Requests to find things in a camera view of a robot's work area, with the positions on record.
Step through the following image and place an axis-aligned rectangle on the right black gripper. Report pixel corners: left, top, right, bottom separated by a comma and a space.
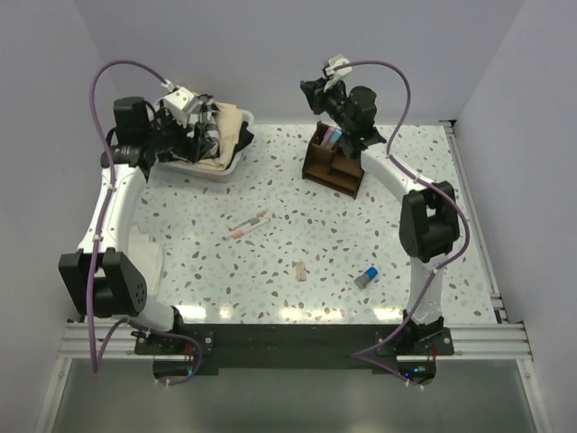
300, 78, 353, 135

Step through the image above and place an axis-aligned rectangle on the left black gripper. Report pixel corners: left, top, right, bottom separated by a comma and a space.
143, 100, 213, 164

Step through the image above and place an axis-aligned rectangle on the pink purple highlighter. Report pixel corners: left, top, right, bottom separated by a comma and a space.
320, 127, 334, 147

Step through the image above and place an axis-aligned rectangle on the blue cap grey highlighter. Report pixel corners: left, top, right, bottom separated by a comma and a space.
327, 130, 342, 149

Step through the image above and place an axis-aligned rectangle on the orange tip white pen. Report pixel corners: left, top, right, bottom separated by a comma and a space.
229, 218, 270, 239

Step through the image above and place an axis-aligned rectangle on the blue grey glue stick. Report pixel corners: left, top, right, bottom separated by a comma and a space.
354, 267, 378, 289

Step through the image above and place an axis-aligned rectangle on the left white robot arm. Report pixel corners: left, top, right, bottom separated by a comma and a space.
59, 88, 218, 354

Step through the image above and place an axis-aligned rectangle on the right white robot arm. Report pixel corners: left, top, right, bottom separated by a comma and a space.
299, 78, 460, 355

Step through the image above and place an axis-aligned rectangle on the black white checkered cloth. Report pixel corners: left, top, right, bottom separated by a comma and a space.
152, 93, 223, 159

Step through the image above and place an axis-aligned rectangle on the beige folded cloth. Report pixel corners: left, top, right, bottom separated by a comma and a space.
168, 92, 253, 172

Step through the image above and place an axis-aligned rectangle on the black folded cloth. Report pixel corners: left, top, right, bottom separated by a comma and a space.
233, 121, 254, 157

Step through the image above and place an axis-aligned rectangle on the brown wooden desk organizer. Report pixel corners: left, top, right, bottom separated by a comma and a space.
301, 122, 365, 198

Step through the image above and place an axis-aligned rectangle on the white folded towel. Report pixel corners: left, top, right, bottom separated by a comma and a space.
128, 226, 164, 298

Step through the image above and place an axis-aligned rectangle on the beige eraser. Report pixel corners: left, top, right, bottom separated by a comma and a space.
294, 261, 307, 282

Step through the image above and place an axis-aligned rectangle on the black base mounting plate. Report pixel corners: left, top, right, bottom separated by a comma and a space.
132, 324, 454, 378

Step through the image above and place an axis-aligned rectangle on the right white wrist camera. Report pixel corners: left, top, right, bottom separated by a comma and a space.
323, 54, 353, 92

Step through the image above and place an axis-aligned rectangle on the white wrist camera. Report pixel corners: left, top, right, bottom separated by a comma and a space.
323, 54, 353, 92
160, 87, 199, 127

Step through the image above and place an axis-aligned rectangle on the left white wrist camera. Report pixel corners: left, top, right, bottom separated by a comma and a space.
160, 87, 199, 127

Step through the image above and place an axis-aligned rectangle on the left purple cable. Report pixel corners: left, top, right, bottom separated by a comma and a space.
87, 59, 208, 387

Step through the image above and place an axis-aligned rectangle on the aluminium frame rail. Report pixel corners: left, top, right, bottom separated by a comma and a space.
57, 323, 533, 361

